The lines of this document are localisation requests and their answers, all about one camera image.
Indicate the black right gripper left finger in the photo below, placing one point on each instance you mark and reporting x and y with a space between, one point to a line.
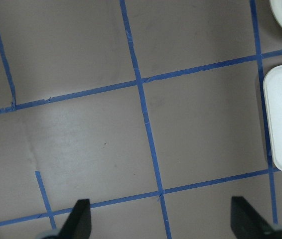
79 223

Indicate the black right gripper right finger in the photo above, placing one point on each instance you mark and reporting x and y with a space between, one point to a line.
246 222

